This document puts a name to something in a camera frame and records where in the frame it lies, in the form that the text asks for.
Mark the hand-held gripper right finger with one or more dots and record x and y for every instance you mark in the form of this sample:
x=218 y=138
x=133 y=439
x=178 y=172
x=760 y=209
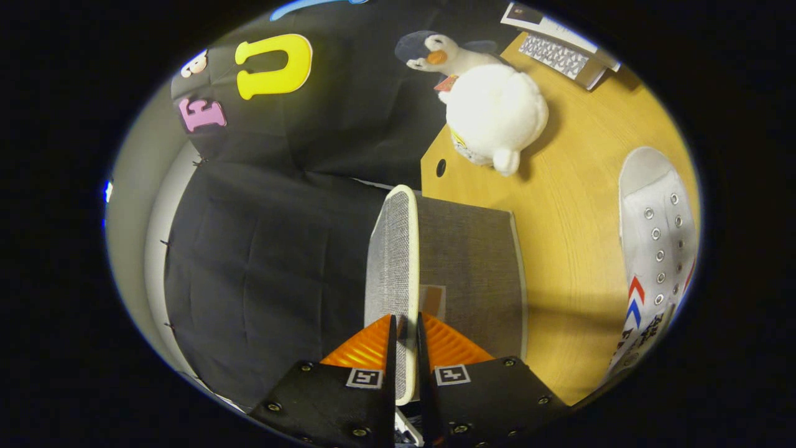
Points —
x=485 y=398

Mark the grey penguin plush toy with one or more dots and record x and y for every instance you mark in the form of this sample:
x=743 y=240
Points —
x=435 y=50

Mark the grey fabric storage box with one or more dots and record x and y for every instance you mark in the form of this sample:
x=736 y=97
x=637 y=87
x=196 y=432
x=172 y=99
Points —
x=466 y=267

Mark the white round plush toy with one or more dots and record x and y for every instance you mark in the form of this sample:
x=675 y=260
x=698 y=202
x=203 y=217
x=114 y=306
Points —
x=497 y=112

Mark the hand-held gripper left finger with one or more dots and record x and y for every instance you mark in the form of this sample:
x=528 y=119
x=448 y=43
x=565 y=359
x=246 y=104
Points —
x=336 y=404

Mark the white book with portrait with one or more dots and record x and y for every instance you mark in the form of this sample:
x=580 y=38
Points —
x=559 y=28

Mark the white striped canvas shoe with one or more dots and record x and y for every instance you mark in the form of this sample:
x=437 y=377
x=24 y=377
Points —
x=659 y=230

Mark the patterned spiral notebook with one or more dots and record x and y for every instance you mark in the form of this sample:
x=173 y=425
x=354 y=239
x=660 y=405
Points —
x=556 y=56

